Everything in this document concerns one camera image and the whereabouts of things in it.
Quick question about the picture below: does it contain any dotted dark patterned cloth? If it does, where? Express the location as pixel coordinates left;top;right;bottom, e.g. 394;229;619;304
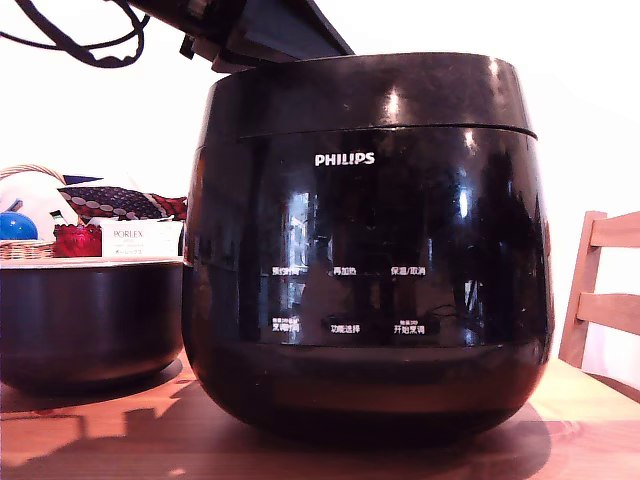
57;183;189;222

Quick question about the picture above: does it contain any blue ball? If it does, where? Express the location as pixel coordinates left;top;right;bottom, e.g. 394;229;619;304
0;211;40;241

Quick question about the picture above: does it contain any black cable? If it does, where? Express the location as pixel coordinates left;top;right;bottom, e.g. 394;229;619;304
13;0;151;70
0;13;149;52

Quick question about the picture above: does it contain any black rice cooker lid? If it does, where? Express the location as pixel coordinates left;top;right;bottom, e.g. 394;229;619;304
202;51;539;149

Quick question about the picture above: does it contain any wicker basket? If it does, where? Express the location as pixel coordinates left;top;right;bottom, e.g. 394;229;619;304
0;163;86;261

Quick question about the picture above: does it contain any red glass jar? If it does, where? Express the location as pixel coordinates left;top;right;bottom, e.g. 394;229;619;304
53;223;104;259

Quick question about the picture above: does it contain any white Porlex box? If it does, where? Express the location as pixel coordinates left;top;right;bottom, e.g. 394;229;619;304
101;220;158;259

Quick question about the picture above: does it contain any black Philips rice cooker body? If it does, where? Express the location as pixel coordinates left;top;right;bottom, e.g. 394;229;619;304
182;122;555;448

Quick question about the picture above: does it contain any white cloth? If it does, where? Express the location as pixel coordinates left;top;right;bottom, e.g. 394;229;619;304
0;172;82;227

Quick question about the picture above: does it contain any wooden chair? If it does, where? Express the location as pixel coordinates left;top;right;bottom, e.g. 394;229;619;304
558;210;640;392

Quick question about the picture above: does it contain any black inner cooking pot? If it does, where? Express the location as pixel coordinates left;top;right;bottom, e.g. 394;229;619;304
0;257;187;394

